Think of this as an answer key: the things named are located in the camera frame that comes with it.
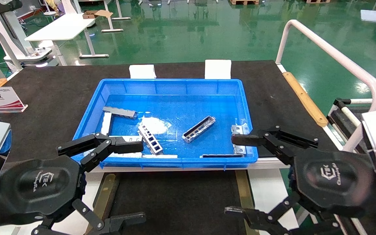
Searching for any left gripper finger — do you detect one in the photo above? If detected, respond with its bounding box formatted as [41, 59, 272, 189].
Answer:
[57, 133, 144, 173]

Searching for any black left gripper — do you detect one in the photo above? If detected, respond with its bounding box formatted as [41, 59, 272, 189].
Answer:
[0, 156, 147, 235]

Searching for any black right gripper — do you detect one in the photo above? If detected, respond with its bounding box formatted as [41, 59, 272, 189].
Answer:
[224, 127, 376, 235]

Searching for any silver metal channel part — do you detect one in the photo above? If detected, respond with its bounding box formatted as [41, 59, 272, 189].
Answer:
[181, 116, 216, 143]

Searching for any silver slotted metal part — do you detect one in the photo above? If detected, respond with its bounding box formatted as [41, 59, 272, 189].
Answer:
[138, 125, 164, 155]

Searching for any grey metal channel part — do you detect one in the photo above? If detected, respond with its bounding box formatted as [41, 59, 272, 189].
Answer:
[102, 106, 138, 119]

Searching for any silver tabbed metal part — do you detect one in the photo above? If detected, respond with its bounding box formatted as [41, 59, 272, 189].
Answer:
[234, 133, 253, 155]
[231, 124, 250, 135]

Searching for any white metal strip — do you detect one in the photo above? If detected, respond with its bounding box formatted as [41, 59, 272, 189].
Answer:
[109, 135, 143, 142]
[105, 153, 178, 159]
[101, 113, 113, 136]

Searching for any white paper label left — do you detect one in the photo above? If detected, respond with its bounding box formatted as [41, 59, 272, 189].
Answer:
[129, 64, 157, 79]

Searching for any white paper label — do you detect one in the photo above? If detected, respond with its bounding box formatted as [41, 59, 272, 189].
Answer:
[129, 64, 157, 79]
[205, 60, 232, 79]

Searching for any blue plastic bin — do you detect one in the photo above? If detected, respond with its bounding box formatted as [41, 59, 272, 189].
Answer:
[72, 78, 259, 170]

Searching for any black side cart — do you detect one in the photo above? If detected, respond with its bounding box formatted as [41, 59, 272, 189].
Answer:
[327, 97, 371, 152]

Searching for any white paper label right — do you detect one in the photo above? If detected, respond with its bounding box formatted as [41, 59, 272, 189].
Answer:
[205, 60, 232, 79]

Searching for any white table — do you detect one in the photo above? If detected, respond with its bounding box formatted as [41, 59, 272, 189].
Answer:
[25, 13, 110, 66]

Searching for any cardboard box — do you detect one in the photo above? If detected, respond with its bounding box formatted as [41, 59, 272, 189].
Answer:
[83, 10, 113, 19]

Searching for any white tube railing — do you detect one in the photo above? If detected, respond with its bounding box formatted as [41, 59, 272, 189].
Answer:
[0, 26, 24, 72]
[275, 20, 376, 152]

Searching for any grey floor board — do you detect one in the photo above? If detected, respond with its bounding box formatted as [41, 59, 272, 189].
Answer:
[360, 10, 376, 23]

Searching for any brass rail strip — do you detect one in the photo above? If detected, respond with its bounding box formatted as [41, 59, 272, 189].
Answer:
[84, 173, 120, 235]
[235, 170, 257, 235]

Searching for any white table leg frame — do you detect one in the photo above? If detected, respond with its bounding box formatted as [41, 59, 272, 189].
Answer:
[102, 0, 131, 33]

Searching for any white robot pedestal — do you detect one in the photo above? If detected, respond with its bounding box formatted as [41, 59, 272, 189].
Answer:
[0, 0, 58, 69]

